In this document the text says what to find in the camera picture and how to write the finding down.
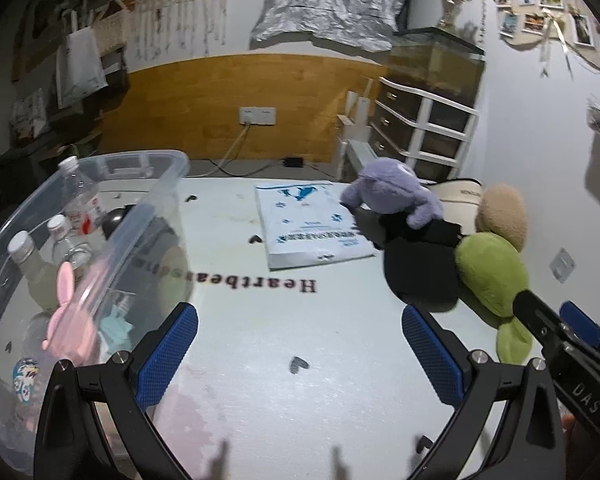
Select green avocado plush toy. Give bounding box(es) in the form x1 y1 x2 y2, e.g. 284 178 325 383
454 232 533 364

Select beige fluffy earmuffs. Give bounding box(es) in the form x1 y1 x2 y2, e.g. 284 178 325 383
475 184 528 252

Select purple plush toy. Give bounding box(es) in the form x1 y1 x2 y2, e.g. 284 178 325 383
340 157 443 230

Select pink bunny plush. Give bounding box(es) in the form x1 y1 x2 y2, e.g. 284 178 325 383
41 261 99 366

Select yellowish bottle silver cap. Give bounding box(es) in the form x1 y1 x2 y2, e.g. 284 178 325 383
7 231 58 313

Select clear plastic storage bin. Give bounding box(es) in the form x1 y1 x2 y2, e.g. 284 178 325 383
0 150 193 474

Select small clear bottle white cap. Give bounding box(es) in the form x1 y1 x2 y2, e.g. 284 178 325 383
46 214 95 276

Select black sun visor cap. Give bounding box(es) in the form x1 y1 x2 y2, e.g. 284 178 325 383
352 208 462 312

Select white sun visor cap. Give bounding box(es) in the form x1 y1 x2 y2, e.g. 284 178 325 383
428 179 482 235

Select large clear water bottle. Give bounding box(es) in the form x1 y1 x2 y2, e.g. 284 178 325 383
58 156 105 235

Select white blue printed package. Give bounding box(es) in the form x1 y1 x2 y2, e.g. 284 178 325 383
254 181 375 271

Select white drawer cabinet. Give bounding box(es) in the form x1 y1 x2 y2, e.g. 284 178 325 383
368 77 478 182

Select black power adapter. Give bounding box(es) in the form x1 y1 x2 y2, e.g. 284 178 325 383
283 156 304 168

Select glass fish tank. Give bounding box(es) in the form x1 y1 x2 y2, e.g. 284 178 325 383
387 27 486 107

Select white shopping bag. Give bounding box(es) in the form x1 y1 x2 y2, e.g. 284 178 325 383
55 10 108 110

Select silver foil sheet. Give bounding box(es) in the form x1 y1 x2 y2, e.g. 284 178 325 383
251 0 406 53

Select white power cable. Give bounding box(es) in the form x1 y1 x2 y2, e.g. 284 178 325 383
214 121 254 172

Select white wall power socket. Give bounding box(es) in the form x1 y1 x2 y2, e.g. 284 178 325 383
238 106 276 126

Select photo collage wall board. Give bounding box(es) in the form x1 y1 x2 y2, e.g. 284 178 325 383
493 0 600 73

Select macrame wall hanging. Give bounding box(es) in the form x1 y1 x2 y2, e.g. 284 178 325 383
130 0 228 68

